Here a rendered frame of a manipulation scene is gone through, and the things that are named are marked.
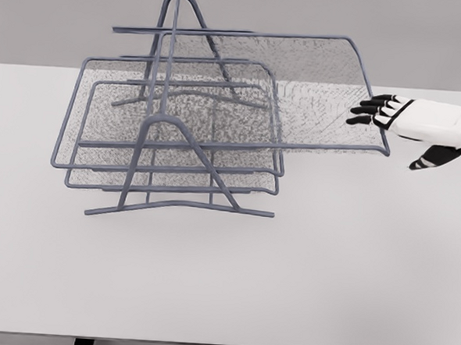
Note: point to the large grey mesh tray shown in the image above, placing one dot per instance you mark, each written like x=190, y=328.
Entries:
x=315, y=123

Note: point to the medium grey mesh tray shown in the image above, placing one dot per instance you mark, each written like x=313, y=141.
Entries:
x=82, y=93

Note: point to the small grey mesh tray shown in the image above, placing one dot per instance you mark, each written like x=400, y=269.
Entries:
x=97, y=178

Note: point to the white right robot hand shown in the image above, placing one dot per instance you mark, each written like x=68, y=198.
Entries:
x=421, y=119

